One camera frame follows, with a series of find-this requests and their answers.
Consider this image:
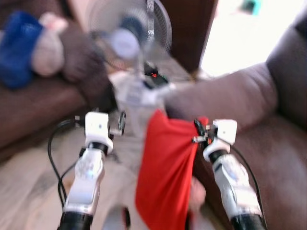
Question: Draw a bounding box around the beige plush bag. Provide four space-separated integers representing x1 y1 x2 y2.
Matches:
31 12 68 78

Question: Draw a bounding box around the black device with red light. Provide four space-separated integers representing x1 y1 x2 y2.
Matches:
143 62 170 90

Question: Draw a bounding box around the dark brown fabric sofa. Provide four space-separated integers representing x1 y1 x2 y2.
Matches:
163 22 307 230
0 0 118 150

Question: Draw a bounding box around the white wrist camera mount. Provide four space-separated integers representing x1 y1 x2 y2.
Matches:
85 112 115 153
203 119 238 161

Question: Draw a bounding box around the white standing fan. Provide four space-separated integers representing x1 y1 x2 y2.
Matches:
88 0 176 137

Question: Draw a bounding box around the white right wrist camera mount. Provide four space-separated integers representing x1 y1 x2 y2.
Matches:
203 119 238 161

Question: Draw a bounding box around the dark wooden panel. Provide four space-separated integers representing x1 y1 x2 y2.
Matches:
160 0 219 73

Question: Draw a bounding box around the red pillow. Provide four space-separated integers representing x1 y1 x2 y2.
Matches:
135 109 210 230

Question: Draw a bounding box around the blue cushion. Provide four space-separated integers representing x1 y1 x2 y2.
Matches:
0 11 43 90

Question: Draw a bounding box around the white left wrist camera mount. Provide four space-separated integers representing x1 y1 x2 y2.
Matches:
85 112 115 153

